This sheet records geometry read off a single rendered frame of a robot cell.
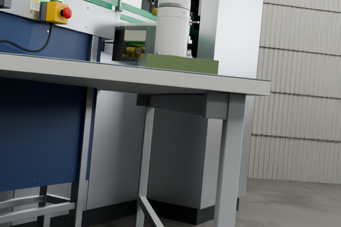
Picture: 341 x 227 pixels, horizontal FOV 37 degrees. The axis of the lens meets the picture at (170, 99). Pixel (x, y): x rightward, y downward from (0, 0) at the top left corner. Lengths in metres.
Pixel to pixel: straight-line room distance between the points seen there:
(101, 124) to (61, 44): 0.80
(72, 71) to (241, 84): 0.36
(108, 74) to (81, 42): 1.01
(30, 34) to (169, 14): 0.49
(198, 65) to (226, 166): 0.67
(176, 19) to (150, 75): 0.79
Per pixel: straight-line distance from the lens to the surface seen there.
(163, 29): 1.86
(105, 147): 2.74
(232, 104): 1.16
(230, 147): 1.17
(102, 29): 2.15
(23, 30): 1.85
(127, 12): 2.50
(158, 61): 1.75
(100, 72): 1.08
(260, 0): 3.58
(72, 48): 2.04
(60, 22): 1.85
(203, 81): 1.11
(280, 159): 5.46
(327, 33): 5.67
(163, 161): 3.05
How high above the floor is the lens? 0.68
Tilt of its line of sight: 1 degrees up
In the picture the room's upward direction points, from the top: 5 degrees clockwise
